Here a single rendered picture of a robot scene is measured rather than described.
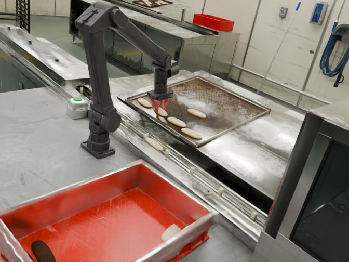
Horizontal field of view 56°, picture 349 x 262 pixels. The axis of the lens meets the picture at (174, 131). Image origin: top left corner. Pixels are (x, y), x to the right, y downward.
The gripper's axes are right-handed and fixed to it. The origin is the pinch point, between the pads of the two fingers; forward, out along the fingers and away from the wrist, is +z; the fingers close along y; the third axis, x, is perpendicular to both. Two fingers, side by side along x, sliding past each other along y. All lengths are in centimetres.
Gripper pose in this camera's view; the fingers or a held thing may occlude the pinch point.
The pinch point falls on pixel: (160, 109)
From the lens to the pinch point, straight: 153.4
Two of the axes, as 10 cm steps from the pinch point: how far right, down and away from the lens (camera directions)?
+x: 5.6, 4.6, -6.9
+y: -8.3, 2.7, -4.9
